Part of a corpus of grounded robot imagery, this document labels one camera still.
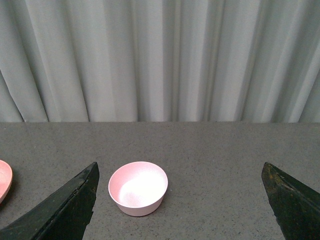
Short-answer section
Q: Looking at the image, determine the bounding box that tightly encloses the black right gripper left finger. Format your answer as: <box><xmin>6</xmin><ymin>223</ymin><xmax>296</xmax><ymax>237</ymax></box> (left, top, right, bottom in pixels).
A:
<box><xmin>0</xmin><ymin>162</ymin><xmax>99</xmax><ymax>240</ymax></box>

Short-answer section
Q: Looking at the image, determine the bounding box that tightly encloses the white curtain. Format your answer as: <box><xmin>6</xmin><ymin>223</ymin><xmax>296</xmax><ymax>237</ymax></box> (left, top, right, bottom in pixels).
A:
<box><xmin>0</xmin><ymin>0</ymin><xmax>320</xmax><ymax>123</ymax></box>

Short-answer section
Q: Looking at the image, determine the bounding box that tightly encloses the pink plate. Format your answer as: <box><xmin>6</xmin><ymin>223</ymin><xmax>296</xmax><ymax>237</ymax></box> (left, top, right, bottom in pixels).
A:
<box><xmin>0</xmin><ymin>160</ymin><xmax>13</xmax><ymax>203</ymax></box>

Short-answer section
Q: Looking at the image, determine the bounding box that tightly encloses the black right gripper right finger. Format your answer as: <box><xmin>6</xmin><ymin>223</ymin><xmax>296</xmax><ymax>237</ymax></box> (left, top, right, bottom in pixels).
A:
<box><xmin>261</xmin><ymin>162</ymin><xmax>320</xmax><ymax>240</ymax></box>

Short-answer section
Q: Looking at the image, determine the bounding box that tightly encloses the light pink bowl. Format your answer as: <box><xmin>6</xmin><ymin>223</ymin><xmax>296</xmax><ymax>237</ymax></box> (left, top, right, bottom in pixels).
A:
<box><xmin>108</xmin><ymin>161</ymin><xmax>169</xmax><ymax>217</ymax></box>

